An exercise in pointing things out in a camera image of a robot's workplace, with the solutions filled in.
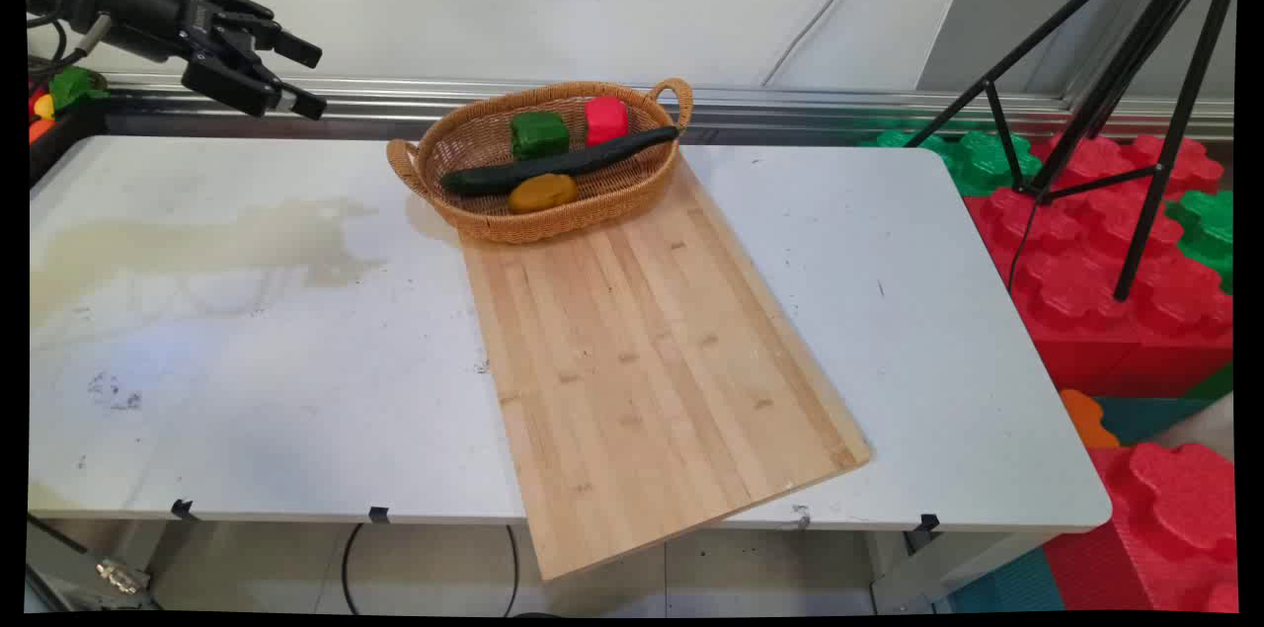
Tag red toy tomato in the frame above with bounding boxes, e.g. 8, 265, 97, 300
584, 96, 631, 147

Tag bamboo cutting board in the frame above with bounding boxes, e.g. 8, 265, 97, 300
460, 158, 872, 582

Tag metal table leg bracket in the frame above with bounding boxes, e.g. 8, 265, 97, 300
25, 513, 161, 613

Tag robot arm cables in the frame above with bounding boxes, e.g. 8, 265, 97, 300
28, 10, 112, 81

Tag large red foam block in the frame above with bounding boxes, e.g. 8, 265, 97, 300
963, 133, 1235, 399

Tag green toy bell pepper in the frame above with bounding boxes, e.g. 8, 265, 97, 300
510, 111, 571, 161

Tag orange foam piece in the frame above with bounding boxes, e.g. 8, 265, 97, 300
1060, 389, 1123, 450

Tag teal foam mat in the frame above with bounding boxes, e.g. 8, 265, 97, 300
1091, 395, 1224, 447

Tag aluminium rail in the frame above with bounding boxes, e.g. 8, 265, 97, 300
99, 72, 1235, 140

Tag woven wicker basket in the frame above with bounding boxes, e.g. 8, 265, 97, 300
386, 78, 694, 245

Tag green foam block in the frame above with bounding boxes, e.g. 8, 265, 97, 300
1165, 190, 1235, 294
859, 128, 1044, 198

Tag yellow-brown toy potato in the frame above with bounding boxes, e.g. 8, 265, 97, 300
508, 173, 579, 215

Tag black cable under table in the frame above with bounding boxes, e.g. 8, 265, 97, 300
341, 523, 520, 618

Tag black camera tripod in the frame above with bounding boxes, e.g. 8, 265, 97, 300
904, 0, 1240, 302

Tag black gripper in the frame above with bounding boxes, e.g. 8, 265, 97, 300
95, 0, 328, 121

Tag white table leg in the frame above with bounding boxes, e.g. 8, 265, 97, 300
869, 528, 1050, 613

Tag green toy vegetable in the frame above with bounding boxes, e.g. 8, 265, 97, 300
49, 66, 109, 111

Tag black tray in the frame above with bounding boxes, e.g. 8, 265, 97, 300
28, 94, 112, 186

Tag dark green toy cucumber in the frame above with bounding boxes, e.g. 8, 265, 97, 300
439, 125, 681, 196

